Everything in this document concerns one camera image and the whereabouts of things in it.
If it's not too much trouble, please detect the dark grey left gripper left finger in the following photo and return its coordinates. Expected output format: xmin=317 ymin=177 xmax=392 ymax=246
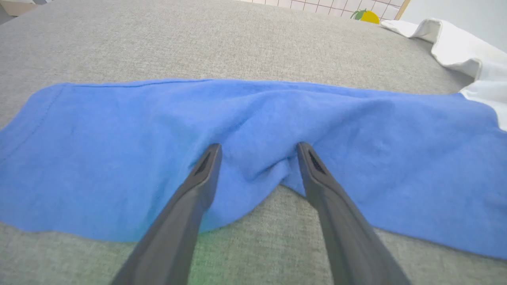
xmin=111 ymin=143 xmax=223 ymax=285

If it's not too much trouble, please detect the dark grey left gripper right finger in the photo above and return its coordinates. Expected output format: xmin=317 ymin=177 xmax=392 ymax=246
xmin=297 ymin=142 xmax=411 ymax=285

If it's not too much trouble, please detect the grey fabric sofa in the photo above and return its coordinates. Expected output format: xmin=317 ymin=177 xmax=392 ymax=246
xmin=0 ymin=0 xmax=507 ymax=285

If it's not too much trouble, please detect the white cloth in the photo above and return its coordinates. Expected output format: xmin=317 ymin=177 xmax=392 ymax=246
xmin=399 ymin=0 xmax=507 ymax=53

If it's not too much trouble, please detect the white and blue garment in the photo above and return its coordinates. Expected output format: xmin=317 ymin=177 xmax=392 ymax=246
xmin=0 ymin=18 xmax=507 ymax=260

